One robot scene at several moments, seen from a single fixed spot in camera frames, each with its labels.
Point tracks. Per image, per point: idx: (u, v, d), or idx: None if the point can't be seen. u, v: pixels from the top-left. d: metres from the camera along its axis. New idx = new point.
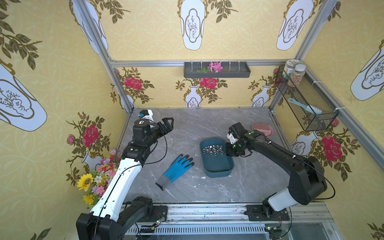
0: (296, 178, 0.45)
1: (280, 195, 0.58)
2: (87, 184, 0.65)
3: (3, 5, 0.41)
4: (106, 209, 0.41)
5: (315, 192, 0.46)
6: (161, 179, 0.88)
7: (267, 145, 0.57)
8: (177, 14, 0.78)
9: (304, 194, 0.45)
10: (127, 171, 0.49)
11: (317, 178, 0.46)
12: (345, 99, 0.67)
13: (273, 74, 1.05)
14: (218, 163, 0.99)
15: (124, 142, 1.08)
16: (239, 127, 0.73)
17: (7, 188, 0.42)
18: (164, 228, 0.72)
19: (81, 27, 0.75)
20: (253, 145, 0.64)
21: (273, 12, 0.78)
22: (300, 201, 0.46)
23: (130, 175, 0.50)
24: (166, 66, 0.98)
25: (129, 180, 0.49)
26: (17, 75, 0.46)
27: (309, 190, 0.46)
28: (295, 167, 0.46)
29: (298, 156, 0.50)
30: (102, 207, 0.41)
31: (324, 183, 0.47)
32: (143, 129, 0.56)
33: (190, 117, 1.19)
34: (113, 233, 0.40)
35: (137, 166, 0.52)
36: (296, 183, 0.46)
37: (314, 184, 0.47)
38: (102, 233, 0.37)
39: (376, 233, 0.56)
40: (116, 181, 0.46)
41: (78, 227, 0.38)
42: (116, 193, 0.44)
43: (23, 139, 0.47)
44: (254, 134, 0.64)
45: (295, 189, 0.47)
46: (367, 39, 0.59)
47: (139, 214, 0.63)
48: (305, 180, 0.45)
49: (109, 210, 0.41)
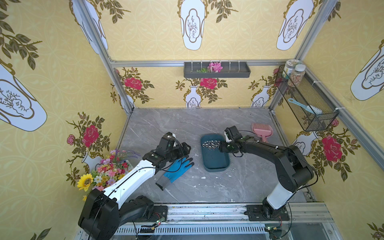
0: (278, 165, 0.51)
1: (276, 190, 0.60)
2: (87, 184, 0.65)
3: (4, 5, 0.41)
4: (115, 193, 0.45)
5: (302, 178, 0.49)
6: (161, 179, 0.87)
7: (255, 143, 0.64)
8: (177, 14, 0.78)
9: (290, 180, 0.48)
10: (143, 170, 0.54)
11: (300, 164, 0.52)
12: (345, 99, 0.67)
13: (273, 74, 1.05)
14: (217, 158, 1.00)
15: (124, 142, 1.08)
16: (234, 131, 0.79)
17: (7, 188, 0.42)
18: (164, 228, 0.72)
19: (81, 27, 0.75)
20: (244, 147, 0.71)
21: (273, 12, 0.78)
22: (290, 191, 0.49)
23: (145, 175, 0.55)
24: (166, 66, 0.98)
25: (141, 179, 0.54)
26: (17, 75, 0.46)
27: (294, 176, 0.49)
28: (277, 154, 0.51)
29: (281, 147, 0.55)
30: (112, 190, 0.45)
31: (309, 169, 0.50)
32: (170, 142, 0.66)
33: (190, 117, 1.19)
34: (111, 217, 0.42)
35: (152, 169, 0.57)
36: (280, 170, 0.50)
37: (299, 171, 0.50)
38: (104, 213, 0.40)
39: (376, 233, 0.56)
40: (131, 175, 0.51)
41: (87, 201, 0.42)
42: (128, 184, 0.48)
43: (24, 139, 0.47)
44: (245, 137, 0.72)
45: (281, 177, 0.51)
46: (367, 39, 0.59)
47: (136, 212, 0.61)
48: (287, 165, 0.49)
49: (117, 196, 0.44)
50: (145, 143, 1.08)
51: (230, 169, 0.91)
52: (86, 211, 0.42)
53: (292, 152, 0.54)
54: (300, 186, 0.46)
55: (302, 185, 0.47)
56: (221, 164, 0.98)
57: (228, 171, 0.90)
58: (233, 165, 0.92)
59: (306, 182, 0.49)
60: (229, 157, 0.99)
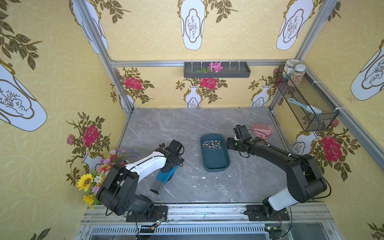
0: (291, 175, 0.47)
1: (281, 194, 0.58)
2: (87, 184, 0.65)
3: (4, 5, 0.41)
4: (136, 168, 0.50)
5: (314, 190, 0.46)
6: (154, 184, 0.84)
7: (266, 147, 0.61)
8: (177, 14, 0.78)
9: (302, 191, 0.45)
10: (157, 157, 0.61)
11: (314, 176, 0.47)
12: (345, 99, 0.67)
13: (273, 74, 1.05)
14: (217, 158, 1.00)
15: (124, 142, 1.08)
16: (244, 131, 0.75)
17: (7, 188, 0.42)
18: (164, 228, 0.72)
19: (81, 27, 0.75)
20: (253, 149, 0.68)
21: (273, 12, 0.78)
22: (299, 201, 0.47)
23: (158, 161, 0.61)
24: (166, 66, 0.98)
25: (155, 164, 0.60)
26: (17, 75, 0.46)
27: (306, 187, 0.46)
28: (290, 163, 0.48)
29: (294, 155, 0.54)
30: (134, 166, 0.51)
31: (322, 182, 0.47)
32: (179, 144, 0.77)
33: (190, 117, 1.19)
34: (130, 189, 0.45)
35: (164, 158, 0.63)
36: (292, 179, 0.47)
37: (312, 182, 0.47)
38: (125, 184, 0.44)
39: (376, 233, 0.56)
40: (147, 159, 0.57)
41: (111, 173, 0.46)
42: (146, 164, 0.54)
43: (23, 139, 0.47)
44: (255, 139, 0.69)
45: (292, 187, 0.48)
46: (367, 39, 0.59)
47: (138, 206, 0.61)
48: (300, 177, 0.46)
49: (138, 171, 0.50)
50: (145, 143, 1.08)
51: (230, 169, 0.91)
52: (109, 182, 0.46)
53: (306, 162, 0.50)
54: (311, 197, 0.46)
55: (312, 196, 0.46)
56: (221, 164, 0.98)
57: (228, 171, 0.90)
58: (233, 165, 0.92)
59: (318, 194, 0.46)
60: (229, 157, 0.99)
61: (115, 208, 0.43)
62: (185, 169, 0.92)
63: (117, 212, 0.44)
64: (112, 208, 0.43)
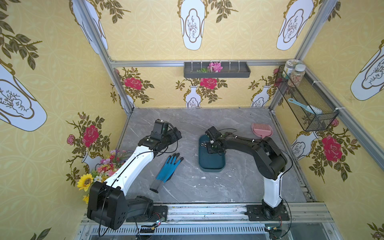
0: (257, 157, 0.56)
1: (266, 186, 0.62)
2: (87, 184, 0.65)
3: (4, 5, 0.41)
4: (118, 181, 0.45)
5: (278, 165, 0.54)
6: (154, 183, 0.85)
7: (234, 139, 0.68)
8: (177, 14, 0.78)
9: (268, 169, 0.53)
10: (141, 155, 0.54)
11: (275, 152, 0.57)
12: (346, 99, 0.67)
13: (273, 74, 1.05)
14: (216, 158, 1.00)
15: (124, 142, 1.08)
16: (213, 130, 0.84)
17: (7, 188, 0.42)
18: (164, 228, 0.72)
19: (81, 27, 0.75)
20: (225, 144, 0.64)
21: (273, 12, 0.78)
22: (269, 178, 0.55)
23: (145, 160, 0.55)
24: (166, 66, 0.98)
25: (141, 164, 0.54)
26: (17, 75, 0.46)
27: (271, 164, 0.54)
28: (254, 147, 0.55)
29: (256, 139, 0.60)
30: (114, 180, 0.45)
31: (282, 156, 0.56)
32: (164, 125, 0.66)
33: (190, 117, 1.19)
34: (119, 204, 0.42)
35: (150, 153, 0.57)
36: (259, 161, 0.56)
37: (275, 159, 0.55)
38: (111, 202, 0.40)
39: (376, 233, 0.56)
40: (130, 162, 0.51)
41: (91, 195, 0.42)
42: (130, 171, 0.48)
43: (23, 139, 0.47)
44: (225, 134, 0.75)
45: (261, 168, 0.57)
46: (366, 39, 0.59)
47: (137, 210, 0.61)
48: (264, 156, 0.54)
49: (121, 184, 0.44)
50: None
51: (230, 169, 0.91)
52: (92, 204, 0.42)
53: (266, 142, 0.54)
54: (277, 172, 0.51)
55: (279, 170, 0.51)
56: (220, 164, 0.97)
57: (228, 171, 0.90)
58: (233, 165, 0.92)
59: (282, 167, 0.55)
60: (229, 157, 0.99)
61: (111, 224, 0.41)
62: (185, 169, 0.92)
63: (115, 227, 0.43)
64: (107, 225, 0.42)
